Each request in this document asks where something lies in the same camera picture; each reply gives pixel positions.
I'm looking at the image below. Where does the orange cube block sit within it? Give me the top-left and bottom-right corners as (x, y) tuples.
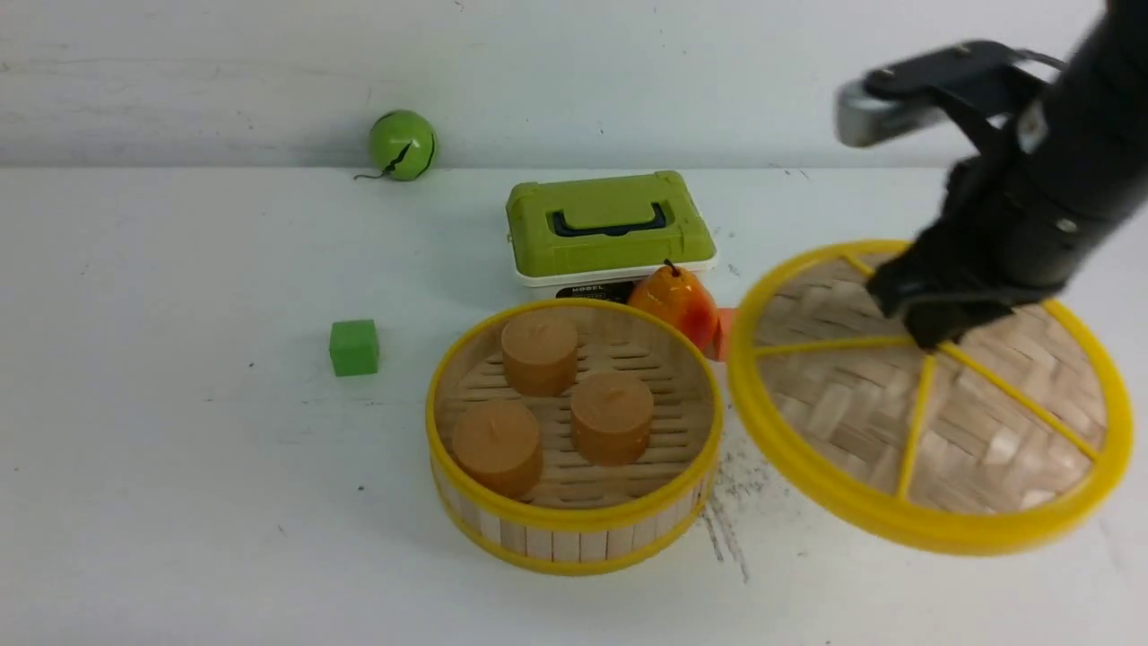
(709, 308), (738, 361)

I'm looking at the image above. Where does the orange toy pear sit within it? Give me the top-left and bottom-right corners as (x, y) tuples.
(627, 260), (720, 352)

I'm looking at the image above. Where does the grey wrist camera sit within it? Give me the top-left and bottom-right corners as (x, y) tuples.
(835, 39), (1068, 153)

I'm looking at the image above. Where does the yellow woven steamer lid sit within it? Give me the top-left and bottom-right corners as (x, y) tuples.
(728, 240), (1135, 557)

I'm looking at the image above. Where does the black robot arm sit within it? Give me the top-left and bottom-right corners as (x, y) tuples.
(835, 1), (1147, 351)

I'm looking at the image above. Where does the brown bun back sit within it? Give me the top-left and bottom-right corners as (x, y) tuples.
(501, 310), (577, 397)

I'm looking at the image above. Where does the brown bun right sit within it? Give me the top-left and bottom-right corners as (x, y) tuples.
(571, 371), (656, 467)

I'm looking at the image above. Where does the green cracked ball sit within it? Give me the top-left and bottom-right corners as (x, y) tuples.
(352, 109), (439, 181)

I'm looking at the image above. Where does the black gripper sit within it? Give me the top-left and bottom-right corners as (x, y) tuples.
(866, 151), (1122, 352)

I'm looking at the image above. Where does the green plastic box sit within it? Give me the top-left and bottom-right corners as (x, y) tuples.
(505, 170), (718, 303)

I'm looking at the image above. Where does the green cube block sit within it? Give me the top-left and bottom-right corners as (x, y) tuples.
(328, 319), (380, 378)

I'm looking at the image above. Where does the brown bun front left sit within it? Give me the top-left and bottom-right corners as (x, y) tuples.
(450, 399), (543, 499)

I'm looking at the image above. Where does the yellow bamboo steamer basket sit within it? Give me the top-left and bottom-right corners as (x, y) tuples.
(425, 299), (726, 576)

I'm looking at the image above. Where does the brown bun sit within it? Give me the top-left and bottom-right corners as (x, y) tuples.
(501, 310), (577, 397)
(450, 399), (543, 499)
(571, 371), (656, 467)

